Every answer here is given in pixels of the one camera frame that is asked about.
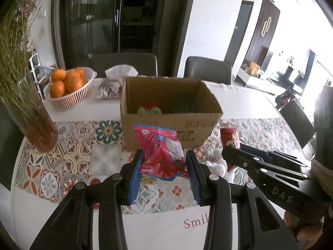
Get brown cardboard box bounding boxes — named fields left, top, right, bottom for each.
left=120, top=76, right=224, bottom=152

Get white plush toy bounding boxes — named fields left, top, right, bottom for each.
left=207, top=148, right=227, bottom=180

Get dried flower bunch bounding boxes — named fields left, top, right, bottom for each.
left=0, top=0, right=50, bottom=136

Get red can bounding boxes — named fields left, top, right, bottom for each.
left=220, top=126, right=240, bottom=172

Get dark glass sliding door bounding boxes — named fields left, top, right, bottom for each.
left=51, top=0, right=193, bottom=69

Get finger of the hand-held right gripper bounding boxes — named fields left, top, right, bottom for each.
left=222, top=146, right=311, bottom=186
left=239, top=143, right=307, bottom=173

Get white tissue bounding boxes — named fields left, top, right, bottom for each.
left=105, top=65, right=138, bottom=78

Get person's right hand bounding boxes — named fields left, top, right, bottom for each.
left=283, top=211, right=325, bottom=242

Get gold wall ornament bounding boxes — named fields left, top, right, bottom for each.
left=261, top=16, right=272, bottom=36

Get white slatted fruit basket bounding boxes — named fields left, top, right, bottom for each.
left=43, top=67, right=97, bottom=110

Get white shoe rack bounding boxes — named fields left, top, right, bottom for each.
left=29, top=53, right=42, bottom=74

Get dark grey door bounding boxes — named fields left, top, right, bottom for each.
left=232, top=0, right=254, bottom=58

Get red snack packet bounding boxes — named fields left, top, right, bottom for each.
left=133, top=124, right=190, bottom=181

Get glass vase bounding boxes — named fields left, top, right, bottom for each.
left=0, top=94, right=59, bottom=153

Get floral fabric tissue box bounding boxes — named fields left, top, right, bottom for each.
left=97, top=77, right=124, bottom=99

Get dark grey dining chair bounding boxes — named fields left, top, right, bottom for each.
left=183, top=56, right=233, bottom=85
left=279, top=100, right=315, bottom=149
left=0, top=101, right=25, bottom=185
left=88, top=53, right=158, bottom=79

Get white low cabinet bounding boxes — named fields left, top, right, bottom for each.
left=235, top=70, right=303, bottom=97

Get dark slatted wall panel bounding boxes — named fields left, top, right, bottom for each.
left=245, top=0, right=281, bottom=65

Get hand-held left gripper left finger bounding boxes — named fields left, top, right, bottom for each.
left=36, top=149, right=145, bottom=250

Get red and green knit toy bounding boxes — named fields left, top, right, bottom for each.
left=137, top=104, right=162, bottom=114

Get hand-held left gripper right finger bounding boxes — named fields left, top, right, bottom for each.
left=185, top=150, right=293, bottom=250

